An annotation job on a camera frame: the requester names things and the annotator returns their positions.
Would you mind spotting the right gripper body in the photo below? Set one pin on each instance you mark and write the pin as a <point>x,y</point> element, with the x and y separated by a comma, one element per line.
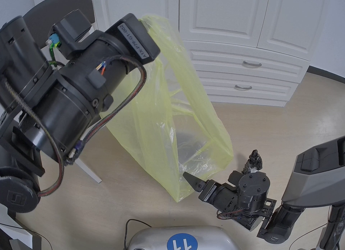
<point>222,196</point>

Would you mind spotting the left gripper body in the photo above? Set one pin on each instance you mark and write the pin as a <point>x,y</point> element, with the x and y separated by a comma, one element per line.
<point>80,95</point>

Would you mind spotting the yellow plastic bag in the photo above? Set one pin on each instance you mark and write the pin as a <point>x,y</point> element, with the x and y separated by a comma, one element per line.
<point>172,63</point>

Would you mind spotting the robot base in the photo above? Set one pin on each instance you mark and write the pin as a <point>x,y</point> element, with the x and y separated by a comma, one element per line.
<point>183,238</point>

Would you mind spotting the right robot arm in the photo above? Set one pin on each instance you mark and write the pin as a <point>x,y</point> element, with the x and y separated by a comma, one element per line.
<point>310,179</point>

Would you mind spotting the crumpled black plastic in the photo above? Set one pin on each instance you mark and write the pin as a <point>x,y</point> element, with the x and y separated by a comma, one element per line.
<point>254,160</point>

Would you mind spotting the crumpled white printed paper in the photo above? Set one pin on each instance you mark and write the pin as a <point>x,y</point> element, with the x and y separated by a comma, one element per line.
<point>254,170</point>

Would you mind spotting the white chair with grey cushions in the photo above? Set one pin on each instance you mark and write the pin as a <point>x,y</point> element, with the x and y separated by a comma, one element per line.
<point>78,3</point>

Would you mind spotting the white wardrobe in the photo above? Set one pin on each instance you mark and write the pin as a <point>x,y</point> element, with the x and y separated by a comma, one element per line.
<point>223,6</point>

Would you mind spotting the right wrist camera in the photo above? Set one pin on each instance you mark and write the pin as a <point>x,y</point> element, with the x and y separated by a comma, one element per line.
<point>235,177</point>

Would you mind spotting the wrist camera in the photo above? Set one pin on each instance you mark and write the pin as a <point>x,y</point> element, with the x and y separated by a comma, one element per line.
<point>235,177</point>
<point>75,25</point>

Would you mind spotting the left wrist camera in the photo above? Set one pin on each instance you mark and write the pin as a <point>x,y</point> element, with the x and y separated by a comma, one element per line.
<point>75,25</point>

